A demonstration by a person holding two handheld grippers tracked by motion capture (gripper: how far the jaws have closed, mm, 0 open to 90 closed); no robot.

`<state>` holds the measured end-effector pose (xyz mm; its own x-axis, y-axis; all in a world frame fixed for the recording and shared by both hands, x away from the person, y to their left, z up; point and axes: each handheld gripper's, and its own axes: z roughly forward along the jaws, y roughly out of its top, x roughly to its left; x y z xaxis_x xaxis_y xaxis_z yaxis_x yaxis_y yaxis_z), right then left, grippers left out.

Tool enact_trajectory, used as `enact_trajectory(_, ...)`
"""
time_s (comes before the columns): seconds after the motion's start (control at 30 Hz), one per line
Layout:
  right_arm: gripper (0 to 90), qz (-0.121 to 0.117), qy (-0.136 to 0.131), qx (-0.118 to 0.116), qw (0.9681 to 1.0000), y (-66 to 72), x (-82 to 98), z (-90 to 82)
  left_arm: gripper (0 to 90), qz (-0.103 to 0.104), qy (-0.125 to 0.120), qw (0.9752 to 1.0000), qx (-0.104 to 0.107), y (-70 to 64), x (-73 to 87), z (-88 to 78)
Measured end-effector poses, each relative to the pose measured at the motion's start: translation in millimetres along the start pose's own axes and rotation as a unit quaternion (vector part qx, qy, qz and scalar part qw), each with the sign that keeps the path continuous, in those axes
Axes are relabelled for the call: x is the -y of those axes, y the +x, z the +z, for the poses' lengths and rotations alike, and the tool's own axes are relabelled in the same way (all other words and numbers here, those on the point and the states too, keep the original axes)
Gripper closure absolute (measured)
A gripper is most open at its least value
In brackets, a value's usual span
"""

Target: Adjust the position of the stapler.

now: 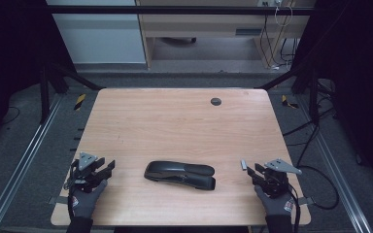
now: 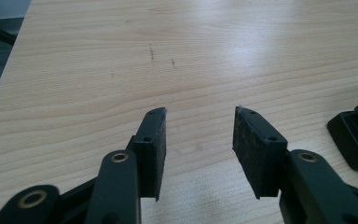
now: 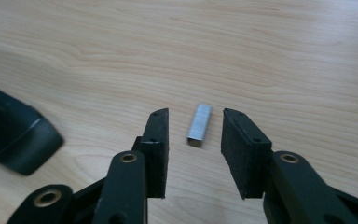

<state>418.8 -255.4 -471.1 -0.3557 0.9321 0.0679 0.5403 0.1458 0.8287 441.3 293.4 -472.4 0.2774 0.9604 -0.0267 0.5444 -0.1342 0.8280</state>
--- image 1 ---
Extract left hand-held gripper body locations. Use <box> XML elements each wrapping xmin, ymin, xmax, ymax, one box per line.
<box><xmin>67</xmin><ymin>151</ymin><xmax>108</xmax><ymax>192</ymax></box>

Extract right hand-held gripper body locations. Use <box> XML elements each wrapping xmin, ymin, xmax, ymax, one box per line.
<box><xmin>260</xmin><ymin>157</ymin><xmax>303</xmax><ymax>199</ymax></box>

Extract black stapler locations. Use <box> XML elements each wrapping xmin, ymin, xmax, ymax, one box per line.
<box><xmin>144</xmin><ymin>160</ymin><xmax>217</xmax><ymax>191</ymax></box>

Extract person's right hand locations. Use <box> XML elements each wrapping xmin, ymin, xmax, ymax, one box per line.
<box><xmin>254</xmin><ymin>184</ymin><xmax>295</xmax><ymax>217</ymax></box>

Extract person's left hand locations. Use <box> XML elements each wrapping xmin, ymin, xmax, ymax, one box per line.
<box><xmin>68</xmin><ymin>179</ymin><xmax>109</xmax><ymax>219</ymax></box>

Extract dark curtain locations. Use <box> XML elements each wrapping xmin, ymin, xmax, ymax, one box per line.
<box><xmin>290</xmin><ymin>0</ymin><xmax>373</xmax><ymax>197</ymax></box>
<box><xmin>0</xmin><ymin>0</ymin><xmax>76</xmax><ymax>153</ymax></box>

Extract white cabinet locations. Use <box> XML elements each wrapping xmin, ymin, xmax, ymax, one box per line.
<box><xmin>45</xmin><ymin>0</ymin><xmax>148</xmax><ymax>65</ymax></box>

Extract right hand-held gripper cable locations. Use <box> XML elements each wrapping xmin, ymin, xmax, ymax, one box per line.
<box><xmin>287</xmin><ymin>183</ymin><xmax>303</xmax><ymax>233</ymax></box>

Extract hand-held gripper cable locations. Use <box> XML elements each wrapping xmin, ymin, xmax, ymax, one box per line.
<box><xmin>63</xmin><ymin>159</ymin><xmax>79</xmax><ymax>222</ymax></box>
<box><xmin>287</xmin><ymin>183</ymin><xmax>303</xmax><ymax>233</ymax></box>

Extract left hand-held gripper cable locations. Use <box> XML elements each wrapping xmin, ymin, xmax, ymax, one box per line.
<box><xmin>63</xmin><ymin>159</ymin><xmax>79</xmax><ymax>222</ymax></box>

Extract looped black floor cable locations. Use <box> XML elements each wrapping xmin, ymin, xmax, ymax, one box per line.
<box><xmin>295</xmin><ymin>124</ymin><xmax>340</xmax><ymax>211</ymax></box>

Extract aluminium floor rail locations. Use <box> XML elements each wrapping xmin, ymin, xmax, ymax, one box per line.
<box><xmin>295</xmin><ymin>95</ymin><xmax>373</xmax><ymax>233</ymax></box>
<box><xmin>0</xmin><ymin>93</ymin><xmax>64</xmax><ymax>233</ymax></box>

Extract straight black floor cable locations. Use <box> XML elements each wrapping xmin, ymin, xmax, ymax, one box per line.
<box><xmin>282</xmin><ymin>108</ymin><xmax>336</xmax><ymax>137</ymax></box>

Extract yellow-handled tool right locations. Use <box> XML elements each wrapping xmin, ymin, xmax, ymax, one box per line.
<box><xmin>281</xmin><ymin>94</ymin><xmax>299</xmax><ymax>110</ymax></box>

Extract black metal frame stand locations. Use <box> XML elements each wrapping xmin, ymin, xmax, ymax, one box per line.
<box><xmin>39</xmin><ymin>62</ymin><xmax>106</xmax><ymax>124</ymax></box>
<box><xmin>255</xmin><ymin>62</ymin><xmax>320</xmax><ymax>125</ymax></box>

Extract thin black floor cable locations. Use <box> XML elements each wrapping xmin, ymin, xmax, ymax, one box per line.
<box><xmin>1</xmin><ymin>106</ymin><xmax>21</xmax><ymax>126</ymax></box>

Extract black hanging desk cables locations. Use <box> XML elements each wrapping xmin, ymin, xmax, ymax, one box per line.
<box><xmin>259</xmin><ymin>14</ymin><xmax>298</xmax><ymax>68</ymax></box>

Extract white hanging cable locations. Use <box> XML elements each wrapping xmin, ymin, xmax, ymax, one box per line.
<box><xmin>273</xmin><ymin>5</ymin><xmax>294</xmax><ymax>28</ymax></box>

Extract black horizontal frame bar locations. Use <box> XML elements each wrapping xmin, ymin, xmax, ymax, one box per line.
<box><xmin>47</xmin><ymin>4</ymin><xmax>319</xmax><ymax>17</ymax></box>

